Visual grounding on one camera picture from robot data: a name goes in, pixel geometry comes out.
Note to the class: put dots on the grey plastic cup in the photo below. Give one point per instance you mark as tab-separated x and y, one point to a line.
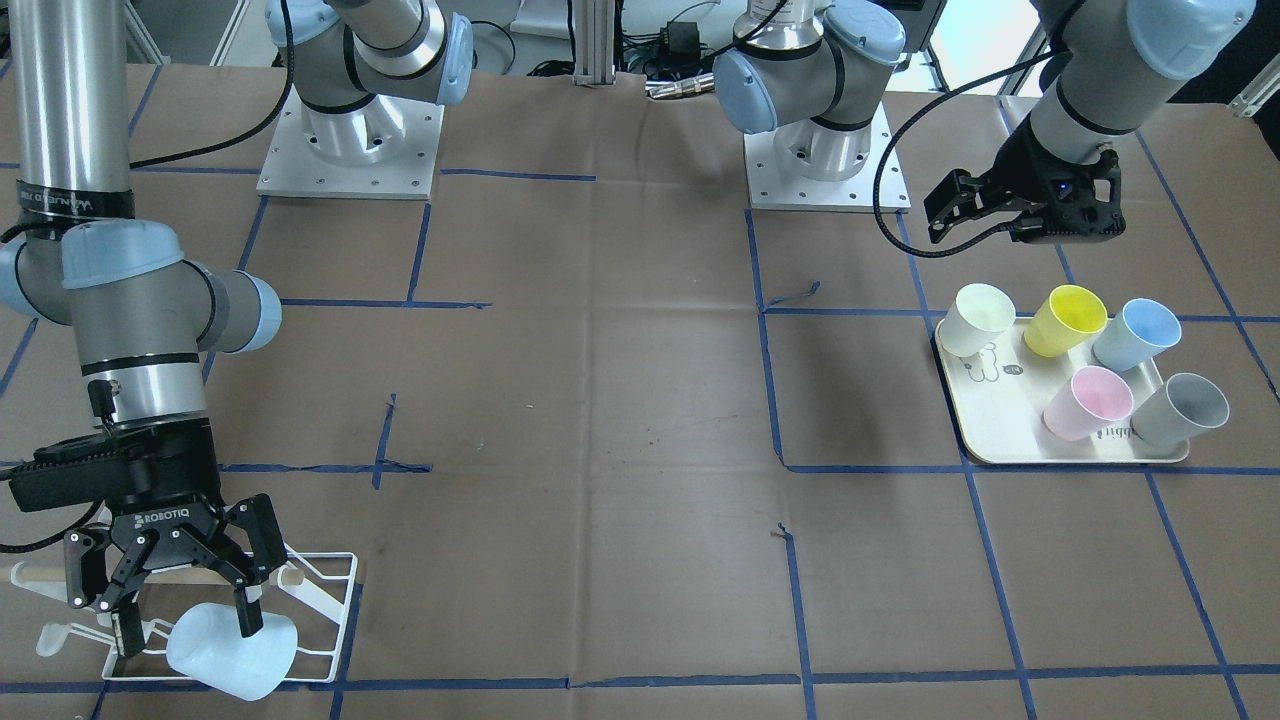
1185	406

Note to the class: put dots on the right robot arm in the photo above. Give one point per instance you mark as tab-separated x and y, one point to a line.
143	314

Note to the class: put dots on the yellow plastic cup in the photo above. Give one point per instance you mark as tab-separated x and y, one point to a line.
1069	316

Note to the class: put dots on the cream serving tray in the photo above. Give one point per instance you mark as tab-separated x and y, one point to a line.
999	397

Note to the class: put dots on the light blue cup on tray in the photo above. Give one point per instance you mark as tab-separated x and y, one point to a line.
1142	329

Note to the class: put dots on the aluminium frame post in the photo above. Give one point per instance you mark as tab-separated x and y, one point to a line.
595	35

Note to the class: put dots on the white plastic cup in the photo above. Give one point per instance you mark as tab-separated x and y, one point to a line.
979	314

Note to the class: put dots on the light blue plastic cup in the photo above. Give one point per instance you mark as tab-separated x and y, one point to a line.
206	644

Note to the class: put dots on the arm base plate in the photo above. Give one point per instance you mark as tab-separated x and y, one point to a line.
830	190
384	150

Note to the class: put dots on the white wire cup rack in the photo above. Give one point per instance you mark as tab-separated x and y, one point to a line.
315	590

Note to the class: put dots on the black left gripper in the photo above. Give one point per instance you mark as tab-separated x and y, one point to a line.
1022	163

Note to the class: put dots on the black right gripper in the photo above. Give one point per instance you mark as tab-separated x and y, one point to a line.
168	523

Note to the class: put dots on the pink plastic cup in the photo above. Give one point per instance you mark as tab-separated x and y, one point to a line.
1093	398

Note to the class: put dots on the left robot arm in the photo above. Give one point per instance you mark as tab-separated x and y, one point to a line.
814	78

